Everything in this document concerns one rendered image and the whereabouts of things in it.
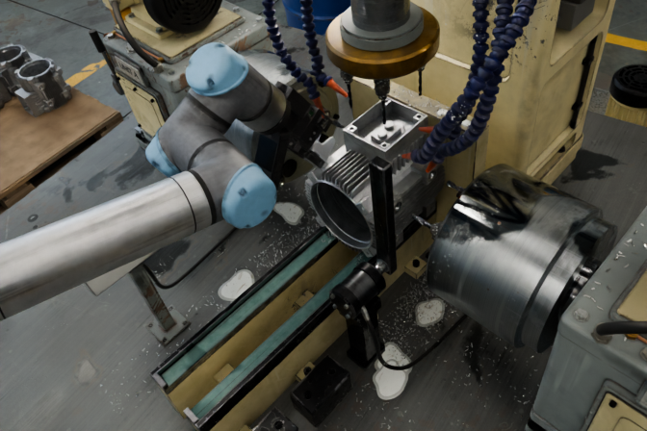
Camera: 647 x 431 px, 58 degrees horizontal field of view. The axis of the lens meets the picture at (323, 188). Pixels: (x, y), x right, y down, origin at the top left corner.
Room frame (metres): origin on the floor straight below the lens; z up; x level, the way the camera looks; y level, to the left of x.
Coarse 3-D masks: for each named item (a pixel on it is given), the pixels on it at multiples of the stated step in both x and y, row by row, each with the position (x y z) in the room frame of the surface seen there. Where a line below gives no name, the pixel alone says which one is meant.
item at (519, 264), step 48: (480, 192) 0.59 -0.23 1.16; (528, 192) 0.58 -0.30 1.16; (480, 240) 0.52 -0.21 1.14; (528, 240) 0.50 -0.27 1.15; (576, 240) 0.48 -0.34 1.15; (432, 288) 0.53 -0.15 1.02; (480, 288) 0.48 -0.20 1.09; (528, 288) 0.44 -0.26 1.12; (576, 288) 0.45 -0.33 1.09; (528, 336) 0.41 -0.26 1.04
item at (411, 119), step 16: (368, 112) 0.85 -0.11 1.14; (400, 112) 0.86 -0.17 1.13; (416, 112) 0.83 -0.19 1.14; (352, 128) 0.81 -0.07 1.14; (368, 128) 0.84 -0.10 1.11; (384, 128) 0.82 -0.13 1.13; (400, 128) 0.81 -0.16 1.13; (416, 128) 0.79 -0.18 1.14; (352, 144) 0.80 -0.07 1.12; (368, 144) 0.77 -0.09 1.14; (384, 144) 0.76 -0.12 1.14; (400, 144) 0.76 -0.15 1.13; (416, 144) 0.79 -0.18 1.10; (400, 160) 0.75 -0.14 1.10
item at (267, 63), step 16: (256, 64) 1.04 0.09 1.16; (272, 64) 1.03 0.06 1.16; (272, 80) 0.97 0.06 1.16; (288, 80) 0.96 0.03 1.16; (304, 96) 0.97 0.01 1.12; (320, 96) 0.99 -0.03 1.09; (336, 96) 1.03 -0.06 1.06; (336, 112) 1.02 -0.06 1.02; (240, 128) 0.92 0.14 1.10; (240, 144) 0.91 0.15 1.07; (256, 144) 0.89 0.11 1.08; (288, 160) 0.92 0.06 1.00; (304, 160) 0.95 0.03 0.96; (288, 176) 0.91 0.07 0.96
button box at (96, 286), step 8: (160, 248) 0.70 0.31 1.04; (144, 256) 0.68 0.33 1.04; (128, 264) 0.67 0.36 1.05; (136, 264) 0.67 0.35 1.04; (112, 272) 0.65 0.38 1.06; (120, 272) 0.65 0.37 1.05; (128, 272) 0.66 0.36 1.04; (96, 280) 0.63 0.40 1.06; (104, 280) 0.64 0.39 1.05; (112, 280) 0.64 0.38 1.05; (88, 288) 0.63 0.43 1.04; (96, 288) 0.63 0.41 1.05; (104, 288) 0.63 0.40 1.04
